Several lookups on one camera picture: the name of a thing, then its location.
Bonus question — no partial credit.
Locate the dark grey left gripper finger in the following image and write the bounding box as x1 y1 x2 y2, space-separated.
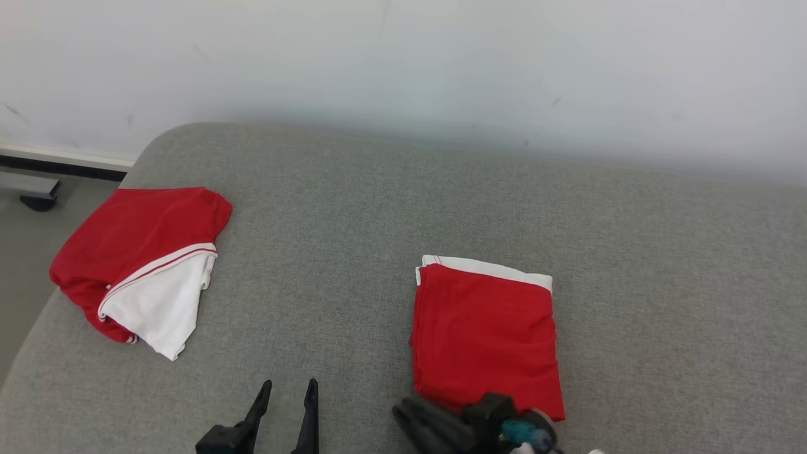
241 379 274 443
291 378 320 454

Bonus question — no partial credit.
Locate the grey frame foot black caster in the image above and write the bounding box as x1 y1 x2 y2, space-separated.
0 171 61 212

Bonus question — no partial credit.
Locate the teal right camera connector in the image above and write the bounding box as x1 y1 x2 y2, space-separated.
501 419 554 452

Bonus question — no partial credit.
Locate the black and white baseboard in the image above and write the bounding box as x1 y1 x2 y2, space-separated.
0 143 137 183

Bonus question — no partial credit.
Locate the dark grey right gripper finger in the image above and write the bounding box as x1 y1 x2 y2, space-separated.
392 403 462 454
405 397 481 454

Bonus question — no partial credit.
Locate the red and white polo shirt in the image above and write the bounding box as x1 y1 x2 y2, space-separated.
49 187 233 362

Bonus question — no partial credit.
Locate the red garment with white trim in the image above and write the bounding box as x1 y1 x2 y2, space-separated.
409 254 566 422

